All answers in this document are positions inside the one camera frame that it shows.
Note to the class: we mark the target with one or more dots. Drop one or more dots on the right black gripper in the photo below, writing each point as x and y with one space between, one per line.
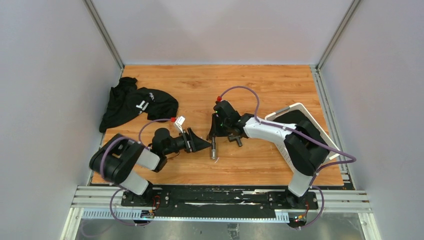
215 132

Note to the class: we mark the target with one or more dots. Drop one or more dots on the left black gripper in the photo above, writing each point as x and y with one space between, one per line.
192 143

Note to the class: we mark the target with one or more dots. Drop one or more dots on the grey faucet with lever handle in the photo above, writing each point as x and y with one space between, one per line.
213 144

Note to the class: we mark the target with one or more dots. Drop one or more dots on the grey tee pipe fitting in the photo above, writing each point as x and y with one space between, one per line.
214 154

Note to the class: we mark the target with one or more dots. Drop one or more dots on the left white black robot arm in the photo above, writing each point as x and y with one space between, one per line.
116 160

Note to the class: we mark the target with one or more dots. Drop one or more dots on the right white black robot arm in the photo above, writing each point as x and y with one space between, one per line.
246 126

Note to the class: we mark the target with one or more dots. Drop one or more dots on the white plastic basket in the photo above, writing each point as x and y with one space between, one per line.
309 146

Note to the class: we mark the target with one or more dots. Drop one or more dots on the black cloth in basket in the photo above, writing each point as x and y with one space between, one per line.
293 117

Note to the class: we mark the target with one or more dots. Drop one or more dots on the black cloth with white print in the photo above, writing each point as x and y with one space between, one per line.
127 101

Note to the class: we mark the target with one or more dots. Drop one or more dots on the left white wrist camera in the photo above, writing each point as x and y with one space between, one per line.
178 123

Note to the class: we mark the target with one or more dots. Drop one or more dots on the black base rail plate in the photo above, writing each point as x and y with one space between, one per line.
213 203

